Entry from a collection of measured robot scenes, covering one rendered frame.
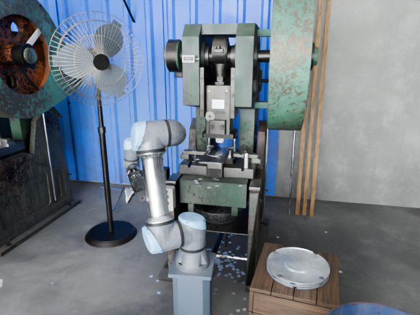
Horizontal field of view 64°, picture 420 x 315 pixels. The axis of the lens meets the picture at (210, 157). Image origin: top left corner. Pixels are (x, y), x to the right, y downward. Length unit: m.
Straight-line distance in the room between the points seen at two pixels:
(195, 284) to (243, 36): 1.24
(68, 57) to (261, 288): 1.72
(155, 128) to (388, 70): 2.35
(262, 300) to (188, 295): 0.33
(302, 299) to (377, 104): 2.11
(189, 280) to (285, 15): 1.22
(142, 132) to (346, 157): 2.35
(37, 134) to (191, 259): 1.88
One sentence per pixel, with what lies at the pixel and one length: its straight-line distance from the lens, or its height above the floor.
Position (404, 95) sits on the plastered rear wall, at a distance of 3.33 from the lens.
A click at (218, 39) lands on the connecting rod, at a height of 1.42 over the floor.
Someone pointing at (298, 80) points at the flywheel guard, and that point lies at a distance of 1.61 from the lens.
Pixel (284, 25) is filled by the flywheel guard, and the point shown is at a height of 1.46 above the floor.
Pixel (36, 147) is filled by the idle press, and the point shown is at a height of 0.63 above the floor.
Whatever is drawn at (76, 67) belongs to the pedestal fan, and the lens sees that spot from 2.26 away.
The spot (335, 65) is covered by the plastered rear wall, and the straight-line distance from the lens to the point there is 3.18.
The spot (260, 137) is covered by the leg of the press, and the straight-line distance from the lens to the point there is 2.31.
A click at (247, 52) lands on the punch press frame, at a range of 1.87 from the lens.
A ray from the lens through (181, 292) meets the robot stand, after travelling 1.56.
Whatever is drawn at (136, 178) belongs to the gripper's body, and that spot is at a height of 0.78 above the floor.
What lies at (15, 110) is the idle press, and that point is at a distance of 2.52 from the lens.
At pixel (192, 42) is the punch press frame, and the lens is 1.93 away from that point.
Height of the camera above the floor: 1.33
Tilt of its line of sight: 17 degrees down
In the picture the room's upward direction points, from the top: straight up
